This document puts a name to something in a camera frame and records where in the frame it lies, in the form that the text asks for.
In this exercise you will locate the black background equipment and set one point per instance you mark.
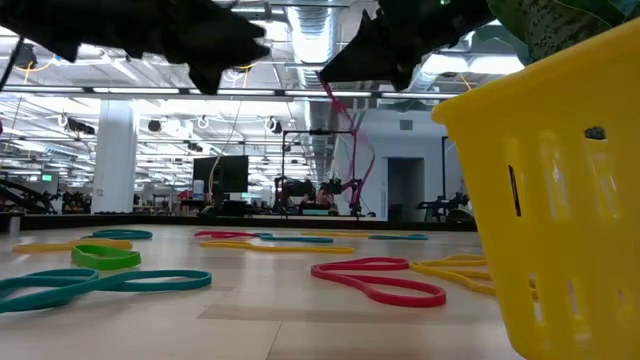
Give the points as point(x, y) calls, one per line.
point(440, 204)

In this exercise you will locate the black background robot arm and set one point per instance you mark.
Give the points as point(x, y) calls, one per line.
point(332, 189)
point(295, 187)

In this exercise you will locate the pink held rubber band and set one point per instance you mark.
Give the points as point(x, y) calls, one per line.
point(354, 150)

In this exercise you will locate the white building column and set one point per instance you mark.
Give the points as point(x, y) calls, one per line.
point(115, 160)

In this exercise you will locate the red rubber band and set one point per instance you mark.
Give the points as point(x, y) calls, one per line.
point(220, 234)
point(400, 301)

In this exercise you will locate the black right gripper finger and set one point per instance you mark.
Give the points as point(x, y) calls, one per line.
point(374, 26)
point(365, 60)

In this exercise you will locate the black hanging ceiling device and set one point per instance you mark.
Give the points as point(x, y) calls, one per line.
point(25, 56)

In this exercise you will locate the yellow plastic basket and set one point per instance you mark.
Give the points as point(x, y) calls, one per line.
point(550, 225)

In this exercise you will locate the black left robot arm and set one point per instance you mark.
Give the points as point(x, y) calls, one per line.
point(40, 25)

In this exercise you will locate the green rubber band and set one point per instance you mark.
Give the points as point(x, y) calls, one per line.
point(107, 265)

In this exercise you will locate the teal rubber band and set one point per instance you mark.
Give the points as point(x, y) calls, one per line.
point(300, 239)
point(400, 237)
point(147, 234)
point(207, 280)

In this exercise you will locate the dark background machinery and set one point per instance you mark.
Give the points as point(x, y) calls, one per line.
point(20, 197)

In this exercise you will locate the silver ventilation duct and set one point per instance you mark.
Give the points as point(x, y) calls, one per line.
point(315, 35)

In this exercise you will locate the black robot station frame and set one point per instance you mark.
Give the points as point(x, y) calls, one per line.
point(320, 132)

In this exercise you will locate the yellow rubber band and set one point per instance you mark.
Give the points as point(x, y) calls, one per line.
point(310, 249)
point(330, 233)
point(417, 267)
point(45, 247)

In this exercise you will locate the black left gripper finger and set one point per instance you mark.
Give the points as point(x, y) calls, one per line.
point(215, 57)
point(225, 25)

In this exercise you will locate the black monitor screen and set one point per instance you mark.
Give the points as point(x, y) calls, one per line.
point(225, 175)

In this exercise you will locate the black aluminium table frame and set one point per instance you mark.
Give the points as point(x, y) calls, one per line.
point(200, 221)

